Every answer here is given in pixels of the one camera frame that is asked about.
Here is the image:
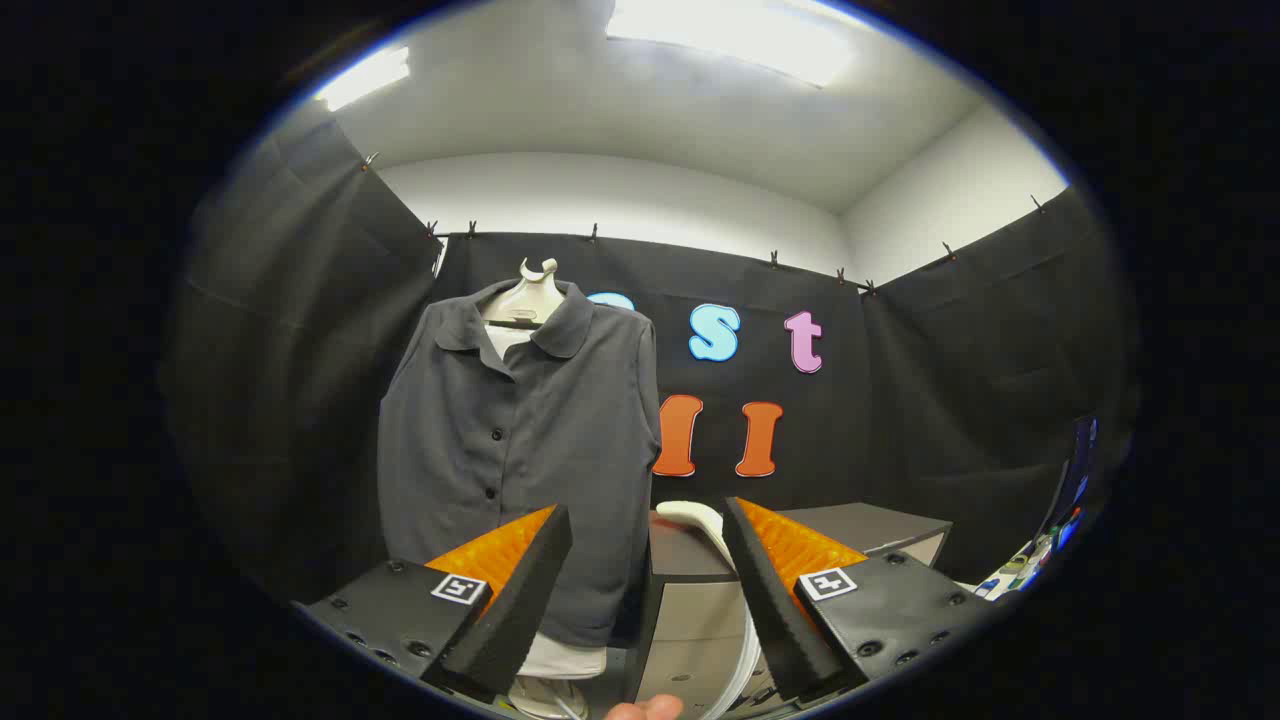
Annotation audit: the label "colourful clutter items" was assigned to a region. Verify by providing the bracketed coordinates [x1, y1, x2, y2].
[975, 505, 1086, 601]

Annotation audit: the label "grey drawer cabinet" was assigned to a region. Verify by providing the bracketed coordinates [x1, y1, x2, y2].
[625, 502, 953, 706]

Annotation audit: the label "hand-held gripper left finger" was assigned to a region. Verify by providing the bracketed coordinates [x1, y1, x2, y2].
[295, 503, 574, 701]

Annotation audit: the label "dark grey button shirt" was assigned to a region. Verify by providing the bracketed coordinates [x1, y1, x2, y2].
[378, 280, 663, 649]

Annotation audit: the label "small ceiling light panel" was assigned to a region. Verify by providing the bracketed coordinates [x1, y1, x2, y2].
[315, 45, 411, 113]

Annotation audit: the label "large ceiling light panel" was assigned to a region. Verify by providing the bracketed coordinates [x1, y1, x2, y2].
[605, 0, 856, 89]

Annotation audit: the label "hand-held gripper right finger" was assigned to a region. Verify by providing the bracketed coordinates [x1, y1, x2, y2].
[722, 497, 1001, 706]

